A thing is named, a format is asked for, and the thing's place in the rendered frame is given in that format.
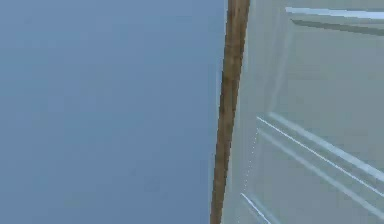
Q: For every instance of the pale grey panelled door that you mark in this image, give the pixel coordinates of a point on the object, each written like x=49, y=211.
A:
x=310, y=100

